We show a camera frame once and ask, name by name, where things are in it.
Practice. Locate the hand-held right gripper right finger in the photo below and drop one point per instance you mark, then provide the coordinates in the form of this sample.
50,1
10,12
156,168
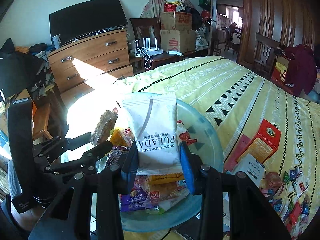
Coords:
187,172

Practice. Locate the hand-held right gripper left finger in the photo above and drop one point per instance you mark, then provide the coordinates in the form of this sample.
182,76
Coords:
128,170

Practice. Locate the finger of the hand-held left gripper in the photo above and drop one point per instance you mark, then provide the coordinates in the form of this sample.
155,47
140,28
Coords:
97,151
75,140

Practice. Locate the brown crisp bar packet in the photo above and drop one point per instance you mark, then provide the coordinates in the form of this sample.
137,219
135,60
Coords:
105,127

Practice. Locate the clear glass plate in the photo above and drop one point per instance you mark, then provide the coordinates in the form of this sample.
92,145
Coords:
200,135

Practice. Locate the white cake packet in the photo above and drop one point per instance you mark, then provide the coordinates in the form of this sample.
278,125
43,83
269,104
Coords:
155,130

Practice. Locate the pile of assorted snack packets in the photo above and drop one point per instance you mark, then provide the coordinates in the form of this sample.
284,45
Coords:
295,210

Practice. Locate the dark purple snack packet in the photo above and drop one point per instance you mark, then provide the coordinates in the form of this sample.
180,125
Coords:
115,156

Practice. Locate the orange yellow snack packet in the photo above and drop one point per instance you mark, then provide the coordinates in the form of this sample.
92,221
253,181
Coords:
120,137

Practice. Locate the clear orange pastry packet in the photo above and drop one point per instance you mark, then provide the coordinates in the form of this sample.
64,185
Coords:
167,192

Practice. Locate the wooden stool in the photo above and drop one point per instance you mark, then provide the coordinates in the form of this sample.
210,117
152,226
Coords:
42,120

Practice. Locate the red white snack packet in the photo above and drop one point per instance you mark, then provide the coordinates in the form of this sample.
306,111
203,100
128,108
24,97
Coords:
186,137

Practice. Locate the pink flat box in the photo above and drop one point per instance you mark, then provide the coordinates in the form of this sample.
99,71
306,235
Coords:
237,150

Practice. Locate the white paper card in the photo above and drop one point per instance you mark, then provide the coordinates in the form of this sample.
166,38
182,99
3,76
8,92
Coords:
250,170

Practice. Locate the black garment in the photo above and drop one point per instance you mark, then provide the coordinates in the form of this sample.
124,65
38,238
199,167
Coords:
15,72

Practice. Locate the red orange carton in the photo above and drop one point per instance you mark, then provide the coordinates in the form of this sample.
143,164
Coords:
262,142

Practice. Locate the wooden dresser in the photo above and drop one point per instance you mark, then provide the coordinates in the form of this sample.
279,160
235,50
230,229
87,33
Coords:
95,52

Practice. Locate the heap of dark clothes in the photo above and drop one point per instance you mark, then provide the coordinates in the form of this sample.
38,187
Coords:
37,48

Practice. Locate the grey cup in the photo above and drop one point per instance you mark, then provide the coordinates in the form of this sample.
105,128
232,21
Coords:
56,42

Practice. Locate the white power strip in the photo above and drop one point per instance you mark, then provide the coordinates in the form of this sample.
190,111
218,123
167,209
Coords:
138,52

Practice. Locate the white router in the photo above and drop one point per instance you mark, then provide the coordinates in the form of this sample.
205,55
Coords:
152,51

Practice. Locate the wooden side table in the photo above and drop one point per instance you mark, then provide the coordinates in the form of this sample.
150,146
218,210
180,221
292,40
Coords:
165,58

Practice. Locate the black television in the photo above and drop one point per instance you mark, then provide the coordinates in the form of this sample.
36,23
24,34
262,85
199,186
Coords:
87,20

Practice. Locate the wooden chair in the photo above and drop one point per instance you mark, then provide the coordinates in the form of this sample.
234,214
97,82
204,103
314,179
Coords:
145,30
265,55

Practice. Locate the white plastic bag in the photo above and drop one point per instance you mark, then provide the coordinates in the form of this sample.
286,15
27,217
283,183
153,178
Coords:
201,40

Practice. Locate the red gift box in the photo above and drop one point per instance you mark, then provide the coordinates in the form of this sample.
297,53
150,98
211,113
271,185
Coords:
280,76

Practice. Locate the maroon garment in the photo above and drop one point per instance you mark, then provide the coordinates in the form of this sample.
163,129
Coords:
300,67

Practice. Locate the black bag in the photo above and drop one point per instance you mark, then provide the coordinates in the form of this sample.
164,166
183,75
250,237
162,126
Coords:
196,17

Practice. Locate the round floral table top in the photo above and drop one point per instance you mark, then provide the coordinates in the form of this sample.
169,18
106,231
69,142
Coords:
156,5

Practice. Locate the red white shopping bag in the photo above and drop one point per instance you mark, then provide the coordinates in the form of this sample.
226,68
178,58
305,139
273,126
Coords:
172,3

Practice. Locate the wooden wardrobe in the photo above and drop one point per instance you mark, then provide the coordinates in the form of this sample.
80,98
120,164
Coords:
275,12

